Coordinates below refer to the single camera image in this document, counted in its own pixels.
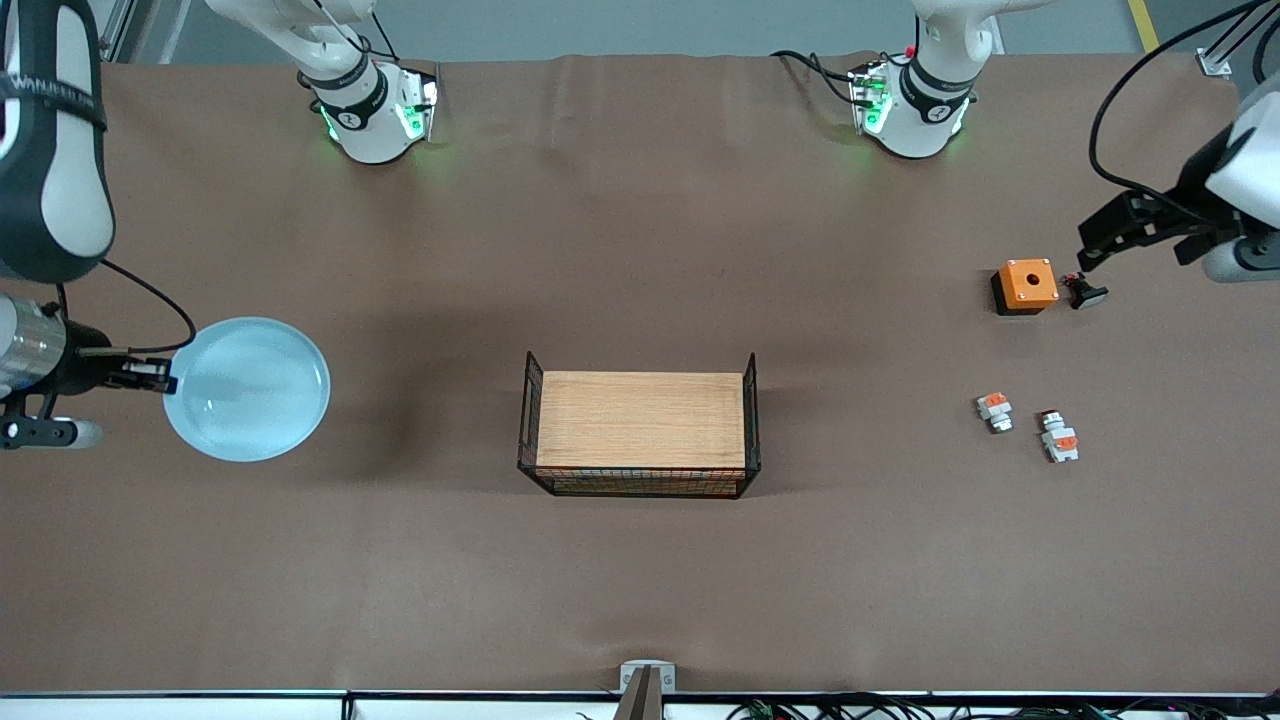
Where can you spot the wooden board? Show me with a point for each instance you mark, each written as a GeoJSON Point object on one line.
{"type": "Point", "coordinates": [640, 420]}

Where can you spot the brown table cover sheet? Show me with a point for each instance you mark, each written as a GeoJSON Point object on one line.
{"type": "Point", "coordinates": [500, 250]}

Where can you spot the grey metal bracket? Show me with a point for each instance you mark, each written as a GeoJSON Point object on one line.
{"type": "Point", "coordinates": [626, 678]}

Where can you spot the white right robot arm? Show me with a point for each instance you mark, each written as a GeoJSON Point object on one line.
{"type": "Point", "coordinates": [355, 115]}

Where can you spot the white orange contact block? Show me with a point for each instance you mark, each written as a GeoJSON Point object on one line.
{"type": "Point", "coordinates": [1058, 438]}

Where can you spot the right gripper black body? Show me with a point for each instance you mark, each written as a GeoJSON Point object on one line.
{"type": "Point", "coordinates": [82, 368]}

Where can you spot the orange button enclosure box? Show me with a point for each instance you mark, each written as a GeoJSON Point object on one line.
{"type": "Point", "coordinates": [1040, 290]}

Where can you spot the white orange switch module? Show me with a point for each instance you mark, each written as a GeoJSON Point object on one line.
{"type": "Point", "coordinates": [995, 408]}

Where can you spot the dark tapered post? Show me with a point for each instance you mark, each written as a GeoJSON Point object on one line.
{"type": "Point", "coordinates": [640, 705]}

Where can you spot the aluminium frame profile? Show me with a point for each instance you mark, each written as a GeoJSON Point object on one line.
{"type": "Point", "coordinates": [118, 28]}

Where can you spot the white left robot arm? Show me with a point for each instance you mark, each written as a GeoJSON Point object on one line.
{"type": "Point", "coordinates": [925, 110]}

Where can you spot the white table frame rail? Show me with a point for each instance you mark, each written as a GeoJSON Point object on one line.
{"type": "Point", "coordinates": [200, 708]}

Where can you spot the light blue round plate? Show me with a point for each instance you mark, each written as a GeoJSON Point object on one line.
{"type": "Point", "coordinates": [250, 390]}

